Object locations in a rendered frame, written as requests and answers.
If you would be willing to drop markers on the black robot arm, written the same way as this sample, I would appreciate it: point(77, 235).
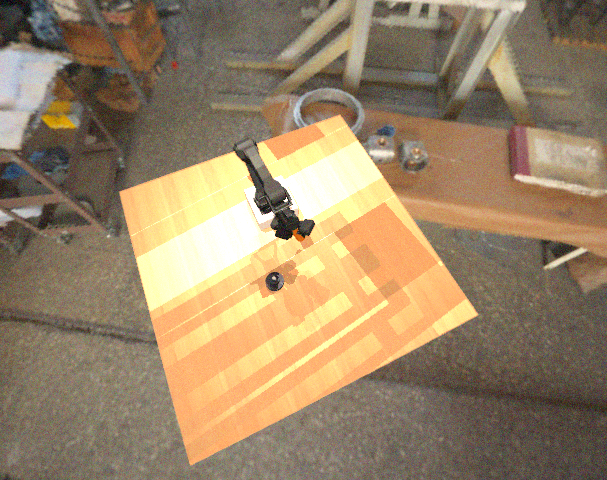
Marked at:
point(269, 193)

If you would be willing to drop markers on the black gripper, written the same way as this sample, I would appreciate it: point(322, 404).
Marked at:
point(304, 229)

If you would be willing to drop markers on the orange cylinder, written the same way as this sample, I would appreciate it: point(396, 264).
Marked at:
point(298, 237)

